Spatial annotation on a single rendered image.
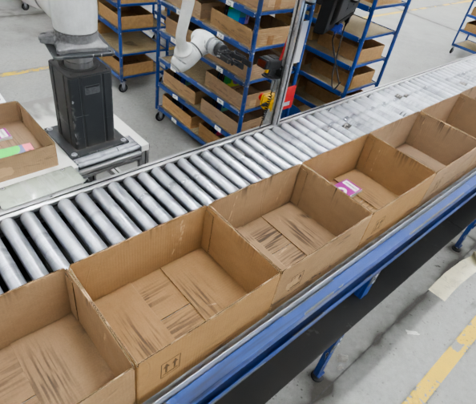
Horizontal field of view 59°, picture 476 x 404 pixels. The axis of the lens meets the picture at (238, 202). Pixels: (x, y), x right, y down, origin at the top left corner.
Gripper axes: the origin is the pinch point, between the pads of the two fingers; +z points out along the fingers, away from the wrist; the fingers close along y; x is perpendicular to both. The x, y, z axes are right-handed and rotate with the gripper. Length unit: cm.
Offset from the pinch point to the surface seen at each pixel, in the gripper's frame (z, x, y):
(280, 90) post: 29.6, 1.0, -1.8
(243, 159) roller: 45, 21, -36
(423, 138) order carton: 94, 0, 24
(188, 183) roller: 47, 20, -68
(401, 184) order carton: 107, 1, -15
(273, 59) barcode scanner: 26.4, -13.7, -7.4
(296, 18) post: 29.4, -32.7, -1.8
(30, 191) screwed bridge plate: 23, 20, -120
